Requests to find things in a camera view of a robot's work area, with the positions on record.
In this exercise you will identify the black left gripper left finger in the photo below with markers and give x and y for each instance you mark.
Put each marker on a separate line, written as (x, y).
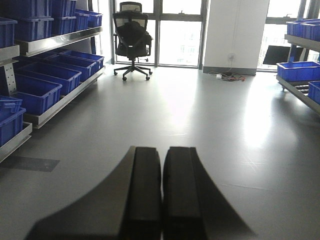
(126, 205)

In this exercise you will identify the black mesh office chair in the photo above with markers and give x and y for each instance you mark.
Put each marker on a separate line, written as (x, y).
(134, 40)

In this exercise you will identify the blue bin lower left shelf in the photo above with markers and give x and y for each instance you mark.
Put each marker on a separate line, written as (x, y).
(37, 95)

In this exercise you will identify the black monitor panel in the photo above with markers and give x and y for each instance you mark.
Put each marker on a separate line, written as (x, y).
(276, 54)

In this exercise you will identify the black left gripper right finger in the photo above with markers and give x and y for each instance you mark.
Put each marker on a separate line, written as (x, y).
(194, 207)

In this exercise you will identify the blue bin right shelf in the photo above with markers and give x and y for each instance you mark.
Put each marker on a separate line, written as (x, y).
(299, 71)

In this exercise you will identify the blue bin shelf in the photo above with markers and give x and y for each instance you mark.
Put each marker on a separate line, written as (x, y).
(37, 95)
(299, 71)

